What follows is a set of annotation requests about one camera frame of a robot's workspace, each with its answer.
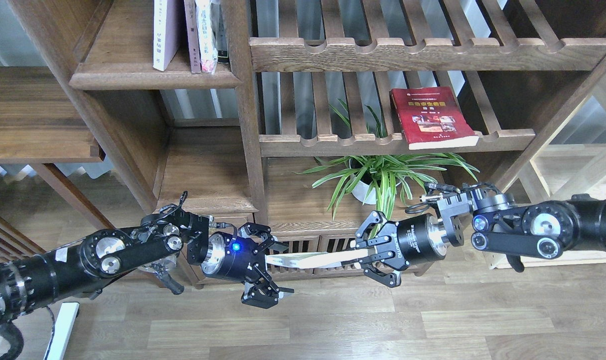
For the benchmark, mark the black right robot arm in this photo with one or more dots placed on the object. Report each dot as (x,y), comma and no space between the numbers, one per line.
(542,230)

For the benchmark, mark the dark wooden bookshelf cabinet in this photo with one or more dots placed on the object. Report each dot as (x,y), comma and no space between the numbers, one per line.
(311,78)

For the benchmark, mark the plastic wrapped white book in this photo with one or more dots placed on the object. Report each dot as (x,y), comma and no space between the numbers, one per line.
(208,17)

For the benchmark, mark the yellow cover book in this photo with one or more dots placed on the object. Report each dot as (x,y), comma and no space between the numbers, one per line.
(315,259)

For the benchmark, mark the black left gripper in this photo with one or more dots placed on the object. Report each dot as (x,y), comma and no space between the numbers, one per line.
(233,259)

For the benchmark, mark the brown spine book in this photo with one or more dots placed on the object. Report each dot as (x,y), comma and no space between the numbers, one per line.
(192,36)

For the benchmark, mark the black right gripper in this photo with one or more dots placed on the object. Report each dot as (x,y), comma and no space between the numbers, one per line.
(412,242)

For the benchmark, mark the spider plant green leaves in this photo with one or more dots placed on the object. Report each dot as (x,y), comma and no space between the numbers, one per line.
(407,167)

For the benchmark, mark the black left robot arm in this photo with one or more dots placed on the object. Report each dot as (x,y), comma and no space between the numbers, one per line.
(101,258)

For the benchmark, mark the white plant pot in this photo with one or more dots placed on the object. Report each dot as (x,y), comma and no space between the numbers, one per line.
(361,192)

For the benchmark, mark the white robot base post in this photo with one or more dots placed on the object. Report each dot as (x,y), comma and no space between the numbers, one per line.
(62,329)

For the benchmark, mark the white pale purple book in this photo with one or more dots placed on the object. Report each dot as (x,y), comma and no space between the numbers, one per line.
(168,22)

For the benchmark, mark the red cover book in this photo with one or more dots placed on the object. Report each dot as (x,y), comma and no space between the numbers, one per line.
(431,119)

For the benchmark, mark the dark spine book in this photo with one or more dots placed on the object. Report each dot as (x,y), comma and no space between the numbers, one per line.
(222,48)

